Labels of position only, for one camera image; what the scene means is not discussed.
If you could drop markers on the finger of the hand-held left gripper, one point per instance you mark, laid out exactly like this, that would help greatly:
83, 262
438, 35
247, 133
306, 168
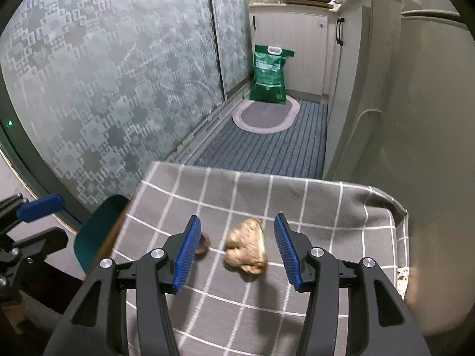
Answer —
37, 243
39, 207

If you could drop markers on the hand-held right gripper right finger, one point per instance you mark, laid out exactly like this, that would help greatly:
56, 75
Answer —
287, 252

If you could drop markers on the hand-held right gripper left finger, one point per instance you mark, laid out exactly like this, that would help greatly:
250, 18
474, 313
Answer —
187, 252

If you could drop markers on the ginger root piece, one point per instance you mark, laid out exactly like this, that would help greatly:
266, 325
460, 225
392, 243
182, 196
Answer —
245, 248

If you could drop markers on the brown husk piece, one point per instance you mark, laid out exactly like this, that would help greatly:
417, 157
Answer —
203, 246

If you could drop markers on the grey checked tablecloth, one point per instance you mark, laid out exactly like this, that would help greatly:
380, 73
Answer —
241, 193

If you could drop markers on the dark blue ribbed mat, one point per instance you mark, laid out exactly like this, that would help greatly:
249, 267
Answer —
278, 155

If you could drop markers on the cream lace cloth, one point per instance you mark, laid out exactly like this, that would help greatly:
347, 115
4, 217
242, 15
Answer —
402, 280

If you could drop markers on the oval grey floor mat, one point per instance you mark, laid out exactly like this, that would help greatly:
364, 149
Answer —
265, 117

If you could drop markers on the patterned glass sliding door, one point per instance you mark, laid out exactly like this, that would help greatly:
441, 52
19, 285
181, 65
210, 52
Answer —
232, 33
111, 81

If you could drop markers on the white refrigerator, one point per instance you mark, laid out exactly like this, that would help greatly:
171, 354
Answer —
426, 155

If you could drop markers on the green rice bag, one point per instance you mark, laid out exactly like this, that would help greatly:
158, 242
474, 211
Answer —
269, 76

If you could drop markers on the white kitchen cabinet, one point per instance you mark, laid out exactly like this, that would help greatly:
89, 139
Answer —
289, 33

